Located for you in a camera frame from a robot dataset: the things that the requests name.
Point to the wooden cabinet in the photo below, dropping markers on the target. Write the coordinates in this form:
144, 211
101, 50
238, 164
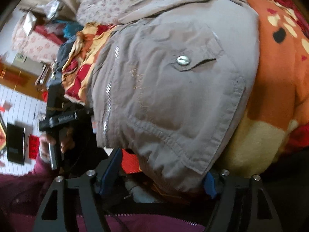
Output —
24, 82

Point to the pink floral cloth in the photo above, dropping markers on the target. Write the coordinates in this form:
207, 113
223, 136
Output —
33, 43

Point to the black box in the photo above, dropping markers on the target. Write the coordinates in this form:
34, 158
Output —
15, 142

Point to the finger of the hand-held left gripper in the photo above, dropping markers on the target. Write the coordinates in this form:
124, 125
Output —
84, 114

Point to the dark blue grey clothing pile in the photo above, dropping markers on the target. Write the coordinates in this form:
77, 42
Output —
65, 50

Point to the beige zip jacket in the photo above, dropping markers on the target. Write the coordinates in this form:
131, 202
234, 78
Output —
169, 89

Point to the orange red yellow printed blanket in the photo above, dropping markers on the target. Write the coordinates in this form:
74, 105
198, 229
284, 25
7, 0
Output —
277, 82

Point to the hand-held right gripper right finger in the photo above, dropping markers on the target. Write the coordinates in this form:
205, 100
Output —
211, 186

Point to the red paper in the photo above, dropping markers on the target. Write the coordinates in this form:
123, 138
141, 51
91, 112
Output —
33, 147

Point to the person's left hand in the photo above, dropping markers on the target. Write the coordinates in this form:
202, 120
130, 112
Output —
67, 142

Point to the person's maroon jacket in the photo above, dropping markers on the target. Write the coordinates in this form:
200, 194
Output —
149, 224

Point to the blue cloth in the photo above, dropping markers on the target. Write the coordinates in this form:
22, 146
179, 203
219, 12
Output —
72, 29

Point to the silver plastic bag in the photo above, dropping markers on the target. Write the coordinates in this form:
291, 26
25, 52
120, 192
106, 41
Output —
54, 9

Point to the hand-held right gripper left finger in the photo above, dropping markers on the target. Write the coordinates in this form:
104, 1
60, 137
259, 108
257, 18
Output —
108, 174

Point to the white paper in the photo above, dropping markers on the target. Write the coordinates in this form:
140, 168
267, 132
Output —
29, 23

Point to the person's left forearm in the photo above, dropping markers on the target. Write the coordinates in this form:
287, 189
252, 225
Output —
19, 188

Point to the floral quilt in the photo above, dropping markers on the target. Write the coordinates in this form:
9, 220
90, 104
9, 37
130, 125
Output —
108, 2

